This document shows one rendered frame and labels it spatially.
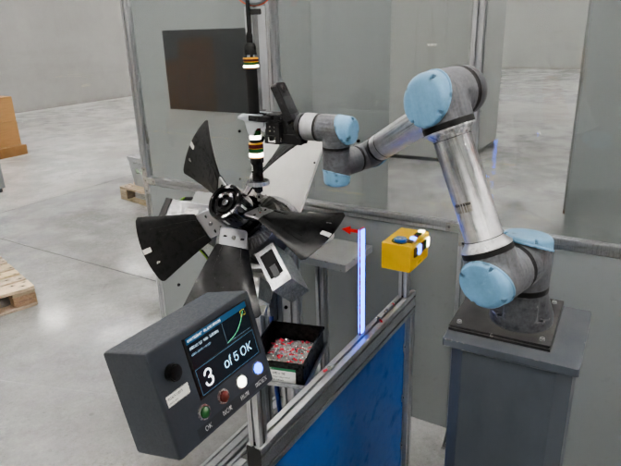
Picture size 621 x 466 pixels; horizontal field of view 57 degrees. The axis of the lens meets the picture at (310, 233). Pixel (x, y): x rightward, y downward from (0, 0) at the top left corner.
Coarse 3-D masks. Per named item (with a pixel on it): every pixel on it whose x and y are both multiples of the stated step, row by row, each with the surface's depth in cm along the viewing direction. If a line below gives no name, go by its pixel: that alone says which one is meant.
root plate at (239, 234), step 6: (222, 228) 176; (228, 228) 177; (234, 228) 177; (222, 234) 175; (228, 234) 176; (234, 234) 177; (240, 234) 178; (246, 234) 179; (222, 240) 174; (228, 240) 175; (234, 240) 176; (240, 240) 177; (246, 240) 178; (234, 246) 175; (240, 246) 176; (246, 246) 177
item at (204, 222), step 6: (198, 216) 182; (204, 216) 182; (210, 216) 181; (204, 222) 182; (216, 222) 182; (204, 228) 183; (210, 228) 183; (216, 228) 183; (210, 234) 184; (216, 234) 184
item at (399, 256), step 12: (408, 228) 192; (384, 240) 182; (420, 240) 183; (384, 252) 181; (396, 252) 179; (408, 252) 177; (420, 252) 185; (384, 264) 183; (396, 264) 180; (408, 264) 178
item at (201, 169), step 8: (200, 128) 194; (208, 128) 190; (200, 136) 193; (208, 136) 189; (200, 144) 193; (208, 144) 189; (192, 152) 197; (200, 152) 193; (208, 152) 188; (192, 160) 198; (200, 160) 193; (208, 160) 188; (184, 168) 203; (192, 168) 199; (200, 168) 195; (208, 168) 189; (216, 168) 184; (192, 176) 200; (200, 176) 196; (208, 176) 190; (216, 176) 185; (208, 184) 192; (216, 184) 186
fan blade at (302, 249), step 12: (264, 216) 170; (276, 216) 171; (288, 216) 171; (300, 216) 172; (312, 216) 171; (324, 216) 170; (336, 216) 169; (276, 228) 166; (288, 228) 165; (300, 228) 165; (312, 228) 165; (324, 228) 165; (336, 228) 164; (288, 240) 162; (300, 240) 161; (312, 240) 161; (324, 240) 161; (300, 252) 158; (312, 252) 158
